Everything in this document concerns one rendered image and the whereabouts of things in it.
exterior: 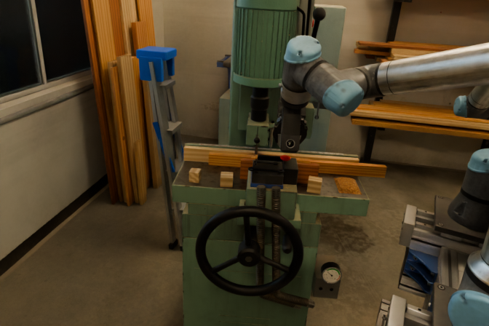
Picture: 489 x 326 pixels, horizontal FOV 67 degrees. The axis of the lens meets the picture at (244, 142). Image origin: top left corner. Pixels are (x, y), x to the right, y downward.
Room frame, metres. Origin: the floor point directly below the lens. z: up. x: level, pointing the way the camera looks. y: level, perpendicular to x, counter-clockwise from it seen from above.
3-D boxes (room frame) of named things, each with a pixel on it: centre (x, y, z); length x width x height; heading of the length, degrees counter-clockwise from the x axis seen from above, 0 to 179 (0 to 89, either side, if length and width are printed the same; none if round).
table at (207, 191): (1.03, -0.09, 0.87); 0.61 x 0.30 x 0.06; 88
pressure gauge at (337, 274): (0.92, -0.29, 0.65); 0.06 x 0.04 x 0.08; 88
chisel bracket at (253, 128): (1.16, -0.04, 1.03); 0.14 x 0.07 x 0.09; 178
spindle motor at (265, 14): (1.14, -0.04, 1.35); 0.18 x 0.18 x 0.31
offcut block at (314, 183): (1.00, -0.22, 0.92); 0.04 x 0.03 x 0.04; 77
